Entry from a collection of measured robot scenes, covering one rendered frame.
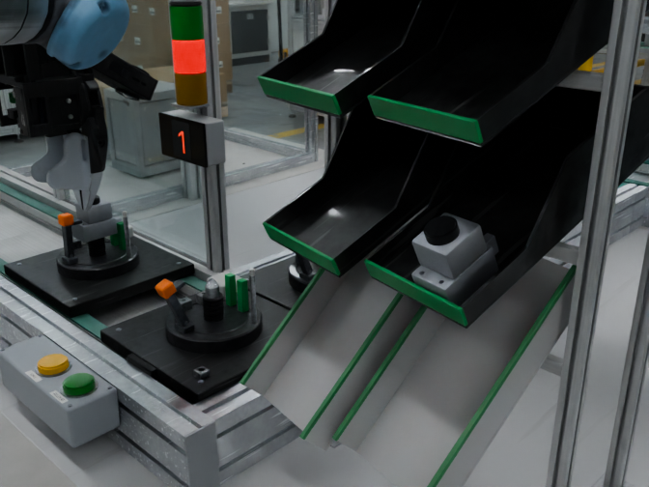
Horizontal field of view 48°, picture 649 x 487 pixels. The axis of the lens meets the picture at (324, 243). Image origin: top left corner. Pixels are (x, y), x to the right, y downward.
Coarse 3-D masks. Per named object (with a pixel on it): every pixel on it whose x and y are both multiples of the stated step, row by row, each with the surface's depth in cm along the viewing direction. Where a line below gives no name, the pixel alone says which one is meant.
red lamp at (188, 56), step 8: (200, 40) 113; (176, 48) 112; (184, 48) 111; (192, 48) 112; (200, 48) 113; (176, 56) 113; (184, 56) 112; (192, 56) 112; (200, 56) 113; (176, 64) 113; (184, 64) 112; (192, 64) 112; (200, 64) 113; (184, 72) 113; (192, 72) 113
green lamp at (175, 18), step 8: (176, 8) 109; (184, 8) 109; (192, 8) 110; (200, 8) 111; (176, 16) 110; (184, 16) 110; (192, 16) 110; (200, 16) 111; (176, 24) 110; (184, 24) 110; (192, 24) 110; (200, 24) 111; (176, 32) 111; (184, 32) 111; (192, 32) 111; (200, 32) 112; (176, 40) 112; (184, 40) 111; (192, 40) 111
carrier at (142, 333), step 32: (224, 288) 117; (128, 320) 110; (160, 320) 110; (192, 320) 106; (224, 320) 106; (256, 320) 105; (128, 352) 102; (160, 352) 101; (192, 352) 101; (224, 352) 101; (256, 352) 101; (192, 384) 94; (224, 384) 95
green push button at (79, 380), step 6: (66, 378) 95; (72, 378) 95; (78, 378) 95; (84, 378) 95; (90, 378) 95; (66, 384) 94; (72, 384) 94; (78, 384) 94; (84, 384) 94; (90, 384) 94; (66, 390) 93; (72, 390) 93; (78, 390) 93; (84, 390) 93; (90, 390) 94
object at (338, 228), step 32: (352, 128) 84; (384, 128) 87; (352, 160) 85; (384, 160) 86; (416, 160) 74; (320, 192) 84; (352, 192) 83; (384, 192) 81; (416, 192) 75; (288, 224) 83; (320, 224) 80; (352, 224) 78; (384, 224) 74; (320, 256) 73; (352, 256) 73
